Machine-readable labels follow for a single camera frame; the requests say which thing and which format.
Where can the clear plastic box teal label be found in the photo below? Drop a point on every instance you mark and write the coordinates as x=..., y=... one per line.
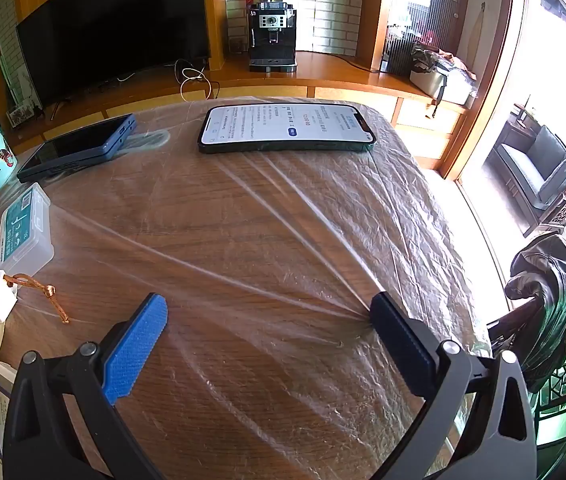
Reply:
x=23, y=230

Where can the black coffee machine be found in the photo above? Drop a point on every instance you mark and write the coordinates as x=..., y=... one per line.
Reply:
x=272, y=40

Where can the grey sofa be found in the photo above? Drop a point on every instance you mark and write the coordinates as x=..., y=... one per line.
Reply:
x=538, y=165

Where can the small photo frame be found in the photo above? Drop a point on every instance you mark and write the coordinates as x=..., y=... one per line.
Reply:
x=23, y=116

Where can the carved wooden side table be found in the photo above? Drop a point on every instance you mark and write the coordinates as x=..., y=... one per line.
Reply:
x=565, y=212

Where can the pile of clothes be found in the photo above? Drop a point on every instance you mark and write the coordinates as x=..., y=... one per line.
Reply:
x=438, y=57

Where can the dark jacket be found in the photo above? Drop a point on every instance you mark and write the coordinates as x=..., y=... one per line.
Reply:
x=548, y=290

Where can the wooden television cabinet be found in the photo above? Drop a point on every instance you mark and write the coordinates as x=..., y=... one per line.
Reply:
x=343, y=80

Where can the white storage box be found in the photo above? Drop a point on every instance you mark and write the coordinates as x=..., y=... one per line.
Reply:
x=438, y=87

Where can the dark green smartphone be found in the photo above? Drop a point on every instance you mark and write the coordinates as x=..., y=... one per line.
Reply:
x=283, y=122

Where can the black radiator heater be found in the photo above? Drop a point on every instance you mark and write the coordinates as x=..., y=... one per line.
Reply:
x=397, y=57

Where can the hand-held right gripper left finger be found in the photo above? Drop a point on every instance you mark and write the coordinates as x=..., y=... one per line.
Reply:
x=138, y=345

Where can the black remote keyboard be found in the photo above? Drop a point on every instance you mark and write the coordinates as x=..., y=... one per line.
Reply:
x=78, y=147

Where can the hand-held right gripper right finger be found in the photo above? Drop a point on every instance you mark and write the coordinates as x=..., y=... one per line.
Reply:
x=403, y=345

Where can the black flat screen television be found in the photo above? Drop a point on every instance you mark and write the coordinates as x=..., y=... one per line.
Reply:
x=113, y=30

